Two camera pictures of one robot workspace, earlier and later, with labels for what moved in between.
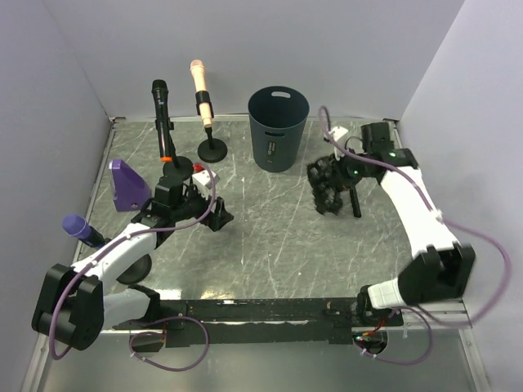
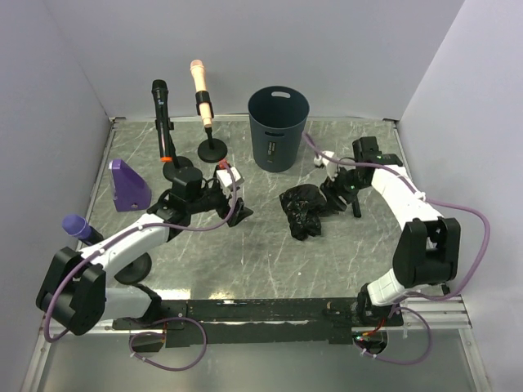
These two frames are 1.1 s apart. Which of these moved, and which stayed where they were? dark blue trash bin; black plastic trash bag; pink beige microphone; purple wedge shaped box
Moved: black plastic trash bag
Stayed: dark blue trash bin; purple wedge shaped box; pink beige microphone
